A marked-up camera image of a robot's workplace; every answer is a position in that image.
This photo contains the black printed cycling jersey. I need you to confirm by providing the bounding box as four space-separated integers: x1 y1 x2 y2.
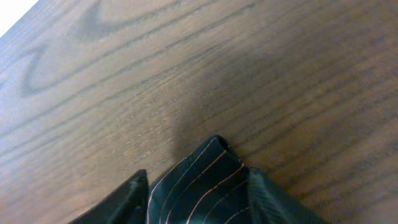
146 135 251 224

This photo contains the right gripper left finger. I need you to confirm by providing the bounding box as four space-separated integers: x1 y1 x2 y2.
71 169 149 224

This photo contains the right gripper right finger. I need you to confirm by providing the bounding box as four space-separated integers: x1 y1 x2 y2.
248 168 326 224

